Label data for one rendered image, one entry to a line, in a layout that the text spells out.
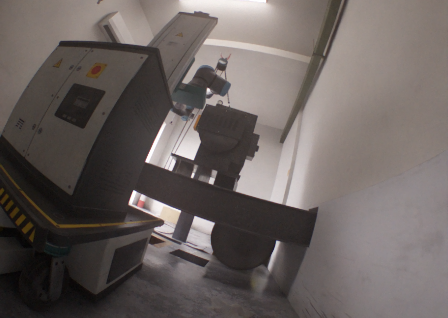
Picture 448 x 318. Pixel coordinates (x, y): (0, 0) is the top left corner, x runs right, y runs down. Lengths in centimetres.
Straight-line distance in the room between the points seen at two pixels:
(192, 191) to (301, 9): 240
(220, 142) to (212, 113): 33
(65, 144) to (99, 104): 14
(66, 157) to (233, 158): 158
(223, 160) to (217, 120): 40
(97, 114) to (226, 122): 149
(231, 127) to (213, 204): 83
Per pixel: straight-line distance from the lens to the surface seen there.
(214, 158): 184
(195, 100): 117
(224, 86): 129
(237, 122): 186
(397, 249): 68
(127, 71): 56
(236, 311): 100
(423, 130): 78
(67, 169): 51
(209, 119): 187
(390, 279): 68
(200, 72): 125
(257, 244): 180
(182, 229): 240
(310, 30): 275
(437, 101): 78
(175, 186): 144
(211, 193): 136
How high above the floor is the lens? 47
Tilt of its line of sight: 20 degrees up
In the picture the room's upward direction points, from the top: 19 degrees clockwise
